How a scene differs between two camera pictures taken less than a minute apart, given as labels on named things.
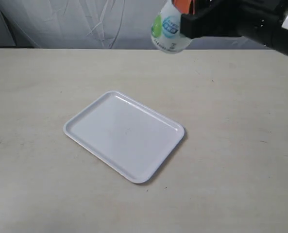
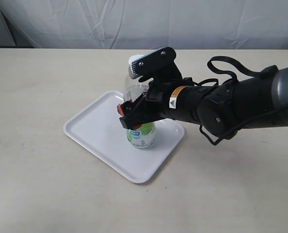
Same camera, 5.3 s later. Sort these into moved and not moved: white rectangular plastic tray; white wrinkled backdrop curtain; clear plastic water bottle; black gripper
Moved: clear plastic water bottle; black gripper
Not moved: white rectangular plastic tray; white wrinkled backdrop curtain
